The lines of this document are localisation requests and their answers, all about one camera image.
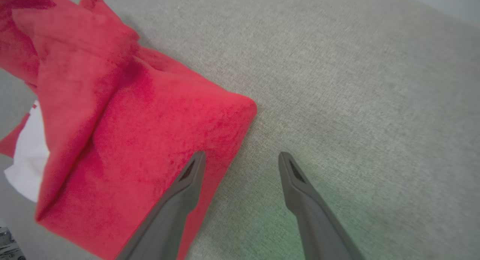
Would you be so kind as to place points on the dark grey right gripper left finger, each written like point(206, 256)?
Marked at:
point(168, 222)

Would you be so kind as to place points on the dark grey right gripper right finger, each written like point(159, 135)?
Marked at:
point(315, 218)

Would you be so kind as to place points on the red and white sports garment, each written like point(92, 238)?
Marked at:
point(150, 140)

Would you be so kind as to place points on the grey fabric sofa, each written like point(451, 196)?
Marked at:
point(356, 102)

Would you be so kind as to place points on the grey metal part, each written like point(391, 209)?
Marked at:
point(9, 247)

